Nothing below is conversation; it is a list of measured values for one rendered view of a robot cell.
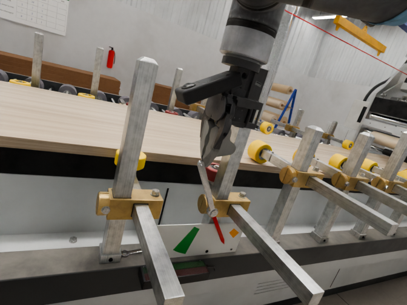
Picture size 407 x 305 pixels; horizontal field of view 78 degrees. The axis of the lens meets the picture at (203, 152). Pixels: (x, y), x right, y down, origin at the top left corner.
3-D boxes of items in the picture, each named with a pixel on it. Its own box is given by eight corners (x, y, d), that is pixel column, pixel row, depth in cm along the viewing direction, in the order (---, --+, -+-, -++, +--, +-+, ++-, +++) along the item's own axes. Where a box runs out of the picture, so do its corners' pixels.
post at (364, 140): (318, 253, 95) (376, 135, 82) (312, 254, 93) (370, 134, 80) (312, 247, 98) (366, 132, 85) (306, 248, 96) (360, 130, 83)
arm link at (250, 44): (243, 23, 38) (215, 26, 46) (234, 56, 40) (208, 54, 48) (285, 42, 42) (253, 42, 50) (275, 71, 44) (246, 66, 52)
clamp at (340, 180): (365, 192, 90) (371, 180, 88) (342, 191, 83) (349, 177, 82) (349, 184, 95) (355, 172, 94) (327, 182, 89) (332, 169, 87)
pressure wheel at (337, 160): (350, 155, 117) (337, 161, 115) (349, 168, 121) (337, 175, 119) (339, 150, 122) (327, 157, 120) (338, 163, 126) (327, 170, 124)
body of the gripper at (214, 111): (254, 133, 48) (275, 69, 45) (216, 126, 44) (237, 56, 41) (234, 123, 54) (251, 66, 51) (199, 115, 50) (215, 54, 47)
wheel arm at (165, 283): (180, 316, 36) (187, 293, 35) (157, 321, 34) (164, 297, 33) (131, 178, 72) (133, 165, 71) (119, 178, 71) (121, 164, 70)
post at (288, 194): (268, 264, 84) (325, 129, 71) (260, 265, 82) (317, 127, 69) (261, 256, 87) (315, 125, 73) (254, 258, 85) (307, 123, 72)
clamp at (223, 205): (245, 216, 69) (251, 201, 68) (203, 218, 63) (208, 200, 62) (235, 206, 74) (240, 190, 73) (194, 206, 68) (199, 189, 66)
